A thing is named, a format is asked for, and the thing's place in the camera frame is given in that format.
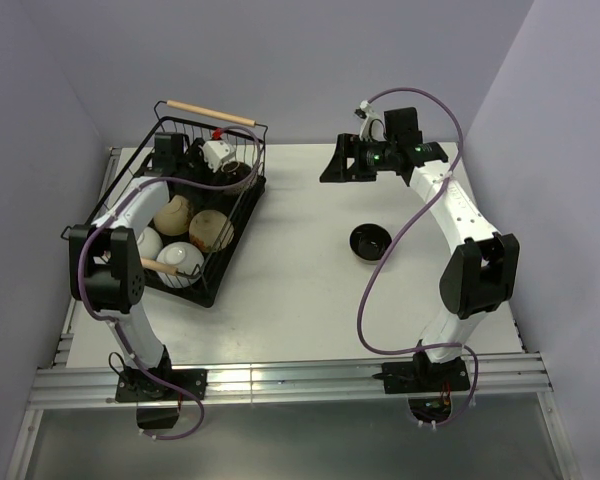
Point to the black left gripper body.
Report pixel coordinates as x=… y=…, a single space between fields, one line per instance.
x=195 y=166

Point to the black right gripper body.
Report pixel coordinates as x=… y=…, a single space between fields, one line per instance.
x=376 y=158

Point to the tan bowl dark rim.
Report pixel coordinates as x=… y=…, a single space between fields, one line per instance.
x=236 y=176

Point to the cream bowl brown base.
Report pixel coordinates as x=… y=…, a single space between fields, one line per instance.
x=211 y=231

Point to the pale blue white bowl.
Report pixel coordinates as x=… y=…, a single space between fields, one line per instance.
x=149 y=243

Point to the white ceramic bowl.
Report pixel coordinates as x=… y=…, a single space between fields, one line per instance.
x=188 y=261

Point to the beige bowl black inside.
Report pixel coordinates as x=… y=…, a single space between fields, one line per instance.
x=369 y=242

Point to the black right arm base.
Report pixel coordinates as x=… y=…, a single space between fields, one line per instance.
x=420 y=376

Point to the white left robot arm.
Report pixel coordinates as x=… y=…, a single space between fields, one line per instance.
x=107 y=275

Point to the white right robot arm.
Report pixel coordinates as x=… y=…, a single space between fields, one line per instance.
x=480 y=274

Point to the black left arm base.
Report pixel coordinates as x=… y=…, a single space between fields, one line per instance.
x=157 y=406

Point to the black plastic drip tray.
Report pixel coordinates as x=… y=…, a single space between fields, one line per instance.
x=230 y=260

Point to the black wire dish rack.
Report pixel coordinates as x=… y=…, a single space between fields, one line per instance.
x=171 y=138

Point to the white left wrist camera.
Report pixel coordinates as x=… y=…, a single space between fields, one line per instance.
x=217 y=151

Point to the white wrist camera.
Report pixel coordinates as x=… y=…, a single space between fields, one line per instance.
x=372 y=125
x=217 y=151

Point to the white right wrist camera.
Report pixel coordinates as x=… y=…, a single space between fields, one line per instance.
x=372 y=125

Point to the wooden rack handle far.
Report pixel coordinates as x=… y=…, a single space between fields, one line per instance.
x=210 y=113

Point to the aluminium mounting rail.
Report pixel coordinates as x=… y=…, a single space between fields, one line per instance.
x=262 y=383

